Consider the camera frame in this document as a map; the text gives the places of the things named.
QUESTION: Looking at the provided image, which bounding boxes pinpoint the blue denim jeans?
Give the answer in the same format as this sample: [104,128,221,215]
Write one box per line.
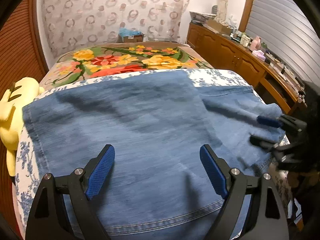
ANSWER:
[22,69,286,240]

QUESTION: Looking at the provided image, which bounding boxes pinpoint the wooden sideboard cabinet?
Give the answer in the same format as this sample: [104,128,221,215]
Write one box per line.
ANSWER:
[187,23,307,115]

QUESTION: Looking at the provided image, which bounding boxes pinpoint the blue floral white bedsheet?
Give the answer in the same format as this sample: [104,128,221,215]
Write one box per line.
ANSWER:
[13,68,293,238]

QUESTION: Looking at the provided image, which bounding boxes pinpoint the pink bottle on cabinet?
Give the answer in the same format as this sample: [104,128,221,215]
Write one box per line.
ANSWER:
[249,36,261,51]

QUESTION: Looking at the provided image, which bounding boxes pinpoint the grey window shutter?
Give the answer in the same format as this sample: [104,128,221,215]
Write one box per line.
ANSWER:
[246,0,320,86]

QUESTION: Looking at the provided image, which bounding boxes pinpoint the yellow Pikachu plush toy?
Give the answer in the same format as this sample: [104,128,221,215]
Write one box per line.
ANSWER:
[1,77,44,177]

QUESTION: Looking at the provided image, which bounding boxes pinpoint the stack of papers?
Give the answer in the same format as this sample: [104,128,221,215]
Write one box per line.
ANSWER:
[189,11,216,24]

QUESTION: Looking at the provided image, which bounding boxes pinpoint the colourful floral blanket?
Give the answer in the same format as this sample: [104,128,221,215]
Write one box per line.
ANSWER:
[40,41,213,90]

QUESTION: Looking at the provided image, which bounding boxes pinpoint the brown louvered wardrobe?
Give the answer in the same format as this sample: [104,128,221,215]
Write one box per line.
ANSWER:
[1,0,48,239]

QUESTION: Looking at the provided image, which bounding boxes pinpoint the cardboard box with blue bag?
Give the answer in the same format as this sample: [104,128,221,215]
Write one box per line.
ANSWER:
[117,28,144,43]

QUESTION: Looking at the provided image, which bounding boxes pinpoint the patterned sheer curtain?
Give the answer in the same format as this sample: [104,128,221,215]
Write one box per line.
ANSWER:
[40,0,190,57]

